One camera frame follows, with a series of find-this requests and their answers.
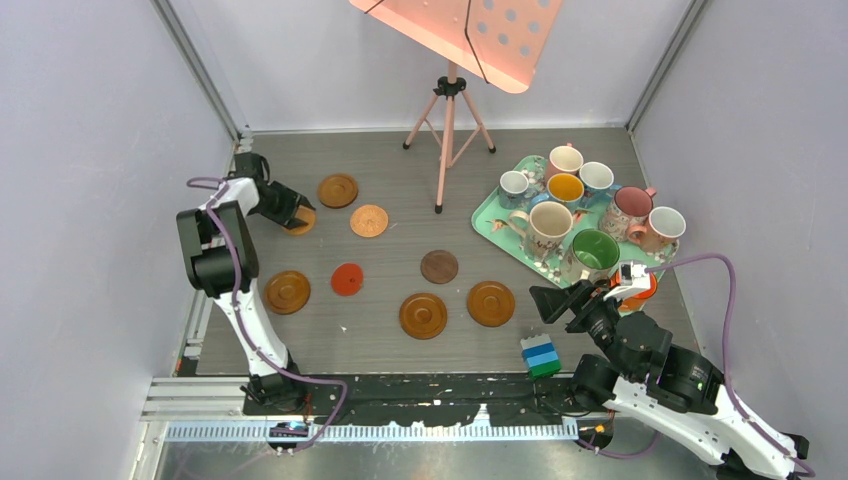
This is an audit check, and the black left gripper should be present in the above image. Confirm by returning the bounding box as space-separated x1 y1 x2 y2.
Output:
254 182 312 230

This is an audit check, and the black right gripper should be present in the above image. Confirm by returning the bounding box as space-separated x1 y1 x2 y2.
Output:
526 276 637 379

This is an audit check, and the light plain wooden coaster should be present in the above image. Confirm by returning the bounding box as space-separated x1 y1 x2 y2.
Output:
283 206 316 236

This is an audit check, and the woven rattan coaster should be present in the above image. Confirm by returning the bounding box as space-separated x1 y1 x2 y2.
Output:
349 204 389 238

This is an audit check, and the large ridged brown wooden coaster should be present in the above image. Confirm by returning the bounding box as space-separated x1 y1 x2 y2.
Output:
264 270 311 315

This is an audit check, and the red round paper coaster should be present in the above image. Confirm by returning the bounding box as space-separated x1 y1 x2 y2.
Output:
330 263 364 296

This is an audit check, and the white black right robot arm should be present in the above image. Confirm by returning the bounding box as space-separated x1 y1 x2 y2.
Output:
529 280 809 479

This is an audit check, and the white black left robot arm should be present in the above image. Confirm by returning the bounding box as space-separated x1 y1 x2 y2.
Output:
176 152 315 414

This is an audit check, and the ridged brown coaster back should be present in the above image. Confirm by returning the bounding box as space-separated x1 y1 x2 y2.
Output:
317 173 359 209

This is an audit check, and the ridged brown coaster front right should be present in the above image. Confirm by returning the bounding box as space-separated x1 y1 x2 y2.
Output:
467 281 516 328

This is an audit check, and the dark walnut flat coaster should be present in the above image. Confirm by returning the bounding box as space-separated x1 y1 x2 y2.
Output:
420 250 459 284

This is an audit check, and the ridged brown coaster front left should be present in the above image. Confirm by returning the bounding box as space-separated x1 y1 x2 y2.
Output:
399 292 448 340

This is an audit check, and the mint green floral tray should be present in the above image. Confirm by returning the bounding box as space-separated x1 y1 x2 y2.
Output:
471 155 680 288

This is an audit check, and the blue green toy brick stack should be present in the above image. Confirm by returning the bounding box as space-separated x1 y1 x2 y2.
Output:
520 334 562 379

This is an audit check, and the green inside cream mug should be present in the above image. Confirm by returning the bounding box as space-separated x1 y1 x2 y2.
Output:
561 229 620 284

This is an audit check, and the cream shell pattern mug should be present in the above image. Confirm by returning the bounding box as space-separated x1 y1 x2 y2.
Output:
507 201 574 261

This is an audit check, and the orange mug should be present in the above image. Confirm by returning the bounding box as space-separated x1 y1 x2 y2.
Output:
609 267 657 315

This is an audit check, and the yellow inside blue mug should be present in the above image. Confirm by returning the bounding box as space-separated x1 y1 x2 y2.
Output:
546 173 585 212

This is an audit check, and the small blue patterned mug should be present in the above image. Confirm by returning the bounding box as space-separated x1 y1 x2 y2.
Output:
498 170 529 210

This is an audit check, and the pink inside floral mug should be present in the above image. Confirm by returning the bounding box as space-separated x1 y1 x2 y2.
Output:
598 186 657 242

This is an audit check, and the white inside teal mug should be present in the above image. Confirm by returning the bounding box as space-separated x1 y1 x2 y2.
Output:
578 162 615 208

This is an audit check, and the peach mug white inside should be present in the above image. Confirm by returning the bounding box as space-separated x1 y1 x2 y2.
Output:
626 206 687 253

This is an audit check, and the pink white inside mug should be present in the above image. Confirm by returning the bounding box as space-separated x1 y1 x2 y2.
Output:
545 143 584 180

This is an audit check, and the pink music stand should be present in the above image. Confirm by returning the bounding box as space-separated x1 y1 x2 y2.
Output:
351 0 564 214

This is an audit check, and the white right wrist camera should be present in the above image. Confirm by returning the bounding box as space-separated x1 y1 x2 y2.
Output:
603 261 651 301

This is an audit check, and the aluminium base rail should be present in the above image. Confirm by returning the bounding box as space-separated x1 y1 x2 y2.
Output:
142 373 616 450

